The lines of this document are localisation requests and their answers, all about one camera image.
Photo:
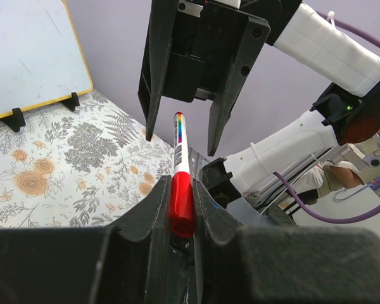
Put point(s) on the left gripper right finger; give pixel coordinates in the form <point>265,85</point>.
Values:
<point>236,263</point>

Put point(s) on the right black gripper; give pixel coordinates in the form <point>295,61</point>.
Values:
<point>198,50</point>

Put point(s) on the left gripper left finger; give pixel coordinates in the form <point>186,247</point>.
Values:
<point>111,264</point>

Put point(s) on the red capped whiteboard marker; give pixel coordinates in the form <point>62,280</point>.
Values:
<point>181,208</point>

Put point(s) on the yellow framed whiteboard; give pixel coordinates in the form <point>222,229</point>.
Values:
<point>41,60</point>

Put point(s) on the floral table mat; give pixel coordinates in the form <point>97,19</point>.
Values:
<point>77,168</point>

